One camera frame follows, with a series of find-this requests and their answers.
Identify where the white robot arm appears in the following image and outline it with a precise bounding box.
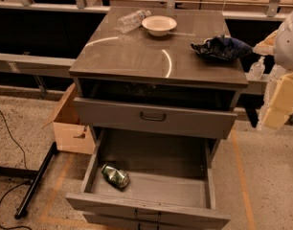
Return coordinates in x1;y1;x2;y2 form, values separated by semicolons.
253;11;293;133

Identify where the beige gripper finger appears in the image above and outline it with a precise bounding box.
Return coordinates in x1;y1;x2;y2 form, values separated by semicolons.
253;31;277;56
262;72;293;130

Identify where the grey metal shelf rail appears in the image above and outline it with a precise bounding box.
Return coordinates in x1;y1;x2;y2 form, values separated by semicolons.
0;53;75;78

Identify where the grey drawer cabinet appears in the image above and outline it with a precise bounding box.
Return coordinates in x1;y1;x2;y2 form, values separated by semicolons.
68;6;249;143

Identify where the clear sanitizer bottle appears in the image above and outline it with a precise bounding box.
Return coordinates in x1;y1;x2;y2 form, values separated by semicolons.
248;56;265;81
269;64;286;81

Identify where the grey bottom drawer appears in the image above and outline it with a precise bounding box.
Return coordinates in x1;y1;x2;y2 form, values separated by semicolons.
82;213;193;230

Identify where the left clear sanitizer bottle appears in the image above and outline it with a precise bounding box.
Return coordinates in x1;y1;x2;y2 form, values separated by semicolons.
248;56;265;81

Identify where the clear plastic water bottle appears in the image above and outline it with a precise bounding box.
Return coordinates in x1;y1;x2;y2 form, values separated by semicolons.
117;10;151;34

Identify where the black metal floor stand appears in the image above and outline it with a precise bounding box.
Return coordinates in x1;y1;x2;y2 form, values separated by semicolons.
0;142;57;219

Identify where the white ceramic bowl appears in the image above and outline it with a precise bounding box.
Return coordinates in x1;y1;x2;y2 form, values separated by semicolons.
142;15;177;36

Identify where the right clear sanitizer bottle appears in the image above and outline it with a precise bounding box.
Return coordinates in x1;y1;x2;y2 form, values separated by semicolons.
269;64;286;81

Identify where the green crushed soda can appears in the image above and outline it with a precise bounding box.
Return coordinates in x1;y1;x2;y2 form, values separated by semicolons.
101;164;129;189

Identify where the open middle drawer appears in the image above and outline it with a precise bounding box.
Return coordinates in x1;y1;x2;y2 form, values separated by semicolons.
66;129;230;230

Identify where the grey drawer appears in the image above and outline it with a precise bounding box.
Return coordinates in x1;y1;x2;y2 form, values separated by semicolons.
82;213;193;230
74;98;237;139

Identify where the grey top drawer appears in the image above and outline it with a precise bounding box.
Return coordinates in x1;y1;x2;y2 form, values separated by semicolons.
74;98;237;139

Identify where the blue chip bag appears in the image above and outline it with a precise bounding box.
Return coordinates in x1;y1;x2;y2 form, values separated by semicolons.
191;35;253;61

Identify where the black floor cable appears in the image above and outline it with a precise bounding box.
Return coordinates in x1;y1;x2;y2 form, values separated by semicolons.
0;103;34;230

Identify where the cardboard box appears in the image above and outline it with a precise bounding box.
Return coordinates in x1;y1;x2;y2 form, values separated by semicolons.
43;83;95;154

